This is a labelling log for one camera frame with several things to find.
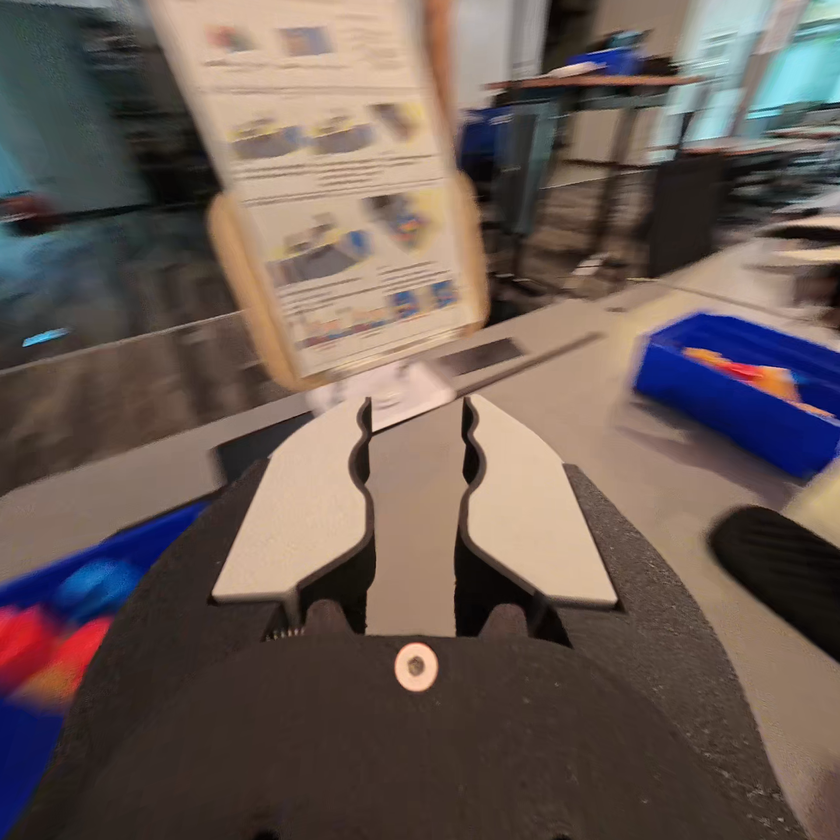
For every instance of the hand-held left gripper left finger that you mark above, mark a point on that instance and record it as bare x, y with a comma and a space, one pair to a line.
295, 525

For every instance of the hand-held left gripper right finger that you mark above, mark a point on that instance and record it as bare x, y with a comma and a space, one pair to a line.
538, 525

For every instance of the blue plastic bin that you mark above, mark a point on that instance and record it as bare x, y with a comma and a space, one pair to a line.
604, 62
722, 420
26, 754

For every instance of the pile of mega blocks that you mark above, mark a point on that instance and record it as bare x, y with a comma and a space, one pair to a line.
754, 374

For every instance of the black flat plate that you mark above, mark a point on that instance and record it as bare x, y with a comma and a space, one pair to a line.
482, 356

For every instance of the black mesh armrest pad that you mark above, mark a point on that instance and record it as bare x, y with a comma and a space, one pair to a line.
774, 564

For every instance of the wooden board with instruction sheet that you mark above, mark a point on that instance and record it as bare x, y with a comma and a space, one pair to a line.
328, 197

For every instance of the black display panel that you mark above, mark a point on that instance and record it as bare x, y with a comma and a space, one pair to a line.
682, 216

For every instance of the blue jacket on chair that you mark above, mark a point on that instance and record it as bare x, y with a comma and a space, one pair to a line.
485, 138

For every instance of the wooden standing desk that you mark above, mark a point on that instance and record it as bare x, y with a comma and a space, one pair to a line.
590, 81

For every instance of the grey desk rail strip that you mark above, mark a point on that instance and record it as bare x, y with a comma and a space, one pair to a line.
564, 348

